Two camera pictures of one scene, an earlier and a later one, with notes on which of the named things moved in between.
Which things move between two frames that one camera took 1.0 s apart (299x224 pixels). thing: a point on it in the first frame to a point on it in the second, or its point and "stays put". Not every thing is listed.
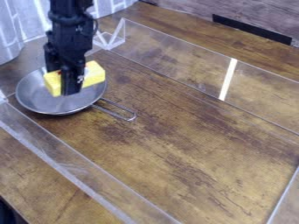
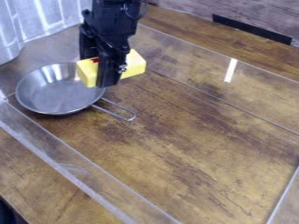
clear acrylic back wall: x=260 y=92 stays put
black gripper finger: x=72 y=78 to x=111 y=66
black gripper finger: x=54 y=56 to x=88 y=47
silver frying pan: x=33 y=97 stays put
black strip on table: x=253 y=30 stays put
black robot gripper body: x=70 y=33 to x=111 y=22
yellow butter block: x=95 y=73 to x=87 y=68
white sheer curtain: x=24 y=20 stays put
